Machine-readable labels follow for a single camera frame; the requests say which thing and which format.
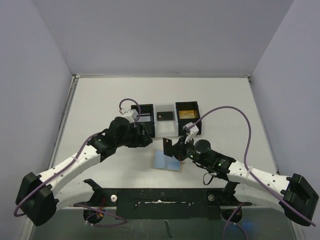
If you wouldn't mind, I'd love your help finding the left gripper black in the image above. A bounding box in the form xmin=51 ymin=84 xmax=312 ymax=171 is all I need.
xmin=116 ymin=123 xmax=152 ymax=148

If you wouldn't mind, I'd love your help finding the black white card tray organizer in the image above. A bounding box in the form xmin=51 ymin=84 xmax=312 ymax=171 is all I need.
xmin=138 ymin=101 xmax=201 ymax=139

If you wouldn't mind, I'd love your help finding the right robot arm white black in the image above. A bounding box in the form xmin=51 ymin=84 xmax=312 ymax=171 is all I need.
xmin=163 ymin=137 xmax=319 ymax=227

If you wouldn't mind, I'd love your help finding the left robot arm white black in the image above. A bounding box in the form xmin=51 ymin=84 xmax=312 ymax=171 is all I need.
xmin=13 ymin=116 xmax=153 ymax=226

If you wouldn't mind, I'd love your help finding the black card in tray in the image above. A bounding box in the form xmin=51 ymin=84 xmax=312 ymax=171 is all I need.
xmin=156 ymin=111 xmax=174 ymax=121

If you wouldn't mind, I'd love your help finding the gold card in tray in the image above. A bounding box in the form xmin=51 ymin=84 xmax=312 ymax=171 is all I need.
xmin=178 ymin=109 xmax=198 ymax=120

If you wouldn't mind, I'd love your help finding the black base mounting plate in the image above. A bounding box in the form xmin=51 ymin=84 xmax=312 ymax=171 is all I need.
xmin=82 ymin=188 xmax=240 ymax=220

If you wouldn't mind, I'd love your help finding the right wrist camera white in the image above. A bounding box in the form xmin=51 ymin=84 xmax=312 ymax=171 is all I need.
xmin=183 ymin=122 xmax=199 ymax=144

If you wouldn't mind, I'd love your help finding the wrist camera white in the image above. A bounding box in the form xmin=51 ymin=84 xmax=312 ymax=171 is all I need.
xmin=183 ymin=122 xmax=199 ymax=144
xmin=121 ymin=109 xmax=140 ymax=124

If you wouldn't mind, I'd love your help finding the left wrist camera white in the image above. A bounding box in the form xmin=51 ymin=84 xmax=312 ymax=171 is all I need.
xmin=121 ymin=109 xmax=140 ymax=124

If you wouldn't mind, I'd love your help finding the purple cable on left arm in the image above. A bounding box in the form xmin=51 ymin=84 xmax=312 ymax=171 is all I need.
xmin=13 ymin=98 xmax=141 ymax=228

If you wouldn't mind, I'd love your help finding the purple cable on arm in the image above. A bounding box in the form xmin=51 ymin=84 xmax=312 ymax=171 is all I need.
xmin=186 ymin=106 xmax=317 ymax=226
xmin=13 ymin=98 xmax=141 ymax=228

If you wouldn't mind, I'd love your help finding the black strap loop on gripper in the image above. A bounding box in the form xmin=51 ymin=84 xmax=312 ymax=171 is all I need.
xmin=202 ymin=172 xmax=216 ymax=186

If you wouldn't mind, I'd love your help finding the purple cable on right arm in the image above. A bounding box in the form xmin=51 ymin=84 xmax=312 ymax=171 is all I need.
xmin=186 ymin=106 xmax=317 ymax=226

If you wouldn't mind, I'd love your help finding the aluminium frame rail front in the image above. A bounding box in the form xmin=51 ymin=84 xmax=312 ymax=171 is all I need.
xmin=28 ymin=186 xmax=300 ymax=211

